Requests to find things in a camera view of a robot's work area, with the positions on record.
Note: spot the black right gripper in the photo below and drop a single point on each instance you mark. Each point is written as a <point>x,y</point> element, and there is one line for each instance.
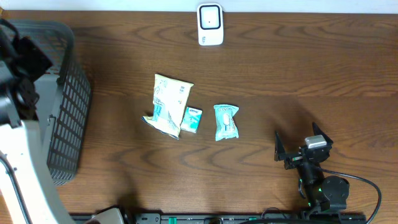
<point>280,152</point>

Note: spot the mint wet wipes pack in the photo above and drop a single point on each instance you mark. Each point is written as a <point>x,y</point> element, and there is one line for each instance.
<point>225,125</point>

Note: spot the teal tissue pack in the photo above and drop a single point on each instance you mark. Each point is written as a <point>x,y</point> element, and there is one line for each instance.
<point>191,120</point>

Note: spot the white snack bag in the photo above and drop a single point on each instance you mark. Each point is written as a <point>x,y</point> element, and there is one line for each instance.
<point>169,100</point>

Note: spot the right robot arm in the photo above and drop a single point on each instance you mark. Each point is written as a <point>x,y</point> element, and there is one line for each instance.
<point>324,194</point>

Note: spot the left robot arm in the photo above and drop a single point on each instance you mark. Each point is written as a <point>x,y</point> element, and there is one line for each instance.
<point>26,184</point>

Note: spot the white barcode scanner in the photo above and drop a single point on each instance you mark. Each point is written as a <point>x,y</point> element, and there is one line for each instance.
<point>210,24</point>

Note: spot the grey plastic mesh basket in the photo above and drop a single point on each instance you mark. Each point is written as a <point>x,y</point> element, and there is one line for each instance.
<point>65,97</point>

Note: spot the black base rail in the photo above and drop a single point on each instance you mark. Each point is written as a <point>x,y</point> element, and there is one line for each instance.
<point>156,218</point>

